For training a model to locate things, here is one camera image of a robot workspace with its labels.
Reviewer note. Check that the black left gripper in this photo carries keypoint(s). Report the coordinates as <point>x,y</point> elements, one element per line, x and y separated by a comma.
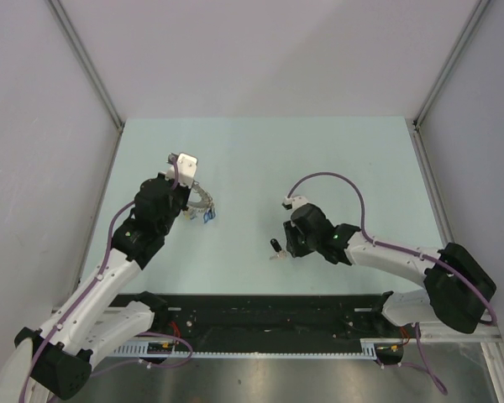
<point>185,191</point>

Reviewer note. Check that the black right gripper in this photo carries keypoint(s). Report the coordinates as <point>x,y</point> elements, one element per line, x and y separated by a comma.
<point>291,231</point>

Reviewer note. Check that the silver key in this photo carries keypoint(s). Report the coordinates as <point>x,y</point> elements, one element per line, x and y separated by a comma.
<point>279,255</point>

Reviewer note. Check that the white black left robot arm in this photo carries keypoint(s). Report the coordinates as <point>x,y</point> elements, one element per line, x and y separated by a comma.
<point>69,345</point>

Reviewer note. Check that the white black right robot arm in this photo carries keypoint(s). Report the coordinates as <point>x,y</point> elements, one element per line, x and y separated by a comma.
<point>452,286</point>

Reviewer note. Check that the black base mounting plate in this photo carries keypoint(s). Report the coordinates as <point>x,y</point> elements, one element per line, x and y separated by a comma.
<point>211,319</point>

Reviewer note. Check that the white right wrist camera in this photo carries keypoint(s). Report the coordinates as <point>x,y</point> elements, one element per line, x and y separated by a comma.
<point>294,202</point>

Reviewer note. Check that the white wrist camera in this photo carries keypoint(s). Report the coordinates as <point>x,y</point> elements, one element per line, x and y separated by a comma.
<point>182,170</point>
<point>294,202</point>

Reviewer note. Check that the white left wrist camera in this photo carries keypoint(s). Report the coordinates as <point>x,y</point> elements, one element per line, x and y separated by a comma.
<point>182,170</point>

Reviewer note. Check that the white slotted cable duct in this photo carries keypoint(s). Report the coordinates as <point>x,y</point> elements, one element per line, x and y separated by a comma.
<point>330,349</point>

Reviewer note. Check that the aluminium frame rail left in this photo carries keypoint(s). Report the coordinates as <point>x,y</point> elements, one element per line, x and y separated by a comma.
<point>84,60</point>

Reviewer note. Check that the aluminium frame rail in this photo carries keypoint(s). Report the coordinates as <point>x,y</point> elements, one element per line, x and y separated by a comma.
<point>84,60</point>
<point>461,44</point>

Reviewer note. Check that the aluminium frame rail right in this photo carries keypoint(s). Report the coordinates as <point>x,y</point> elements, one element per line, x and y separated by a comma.
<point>461,44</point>

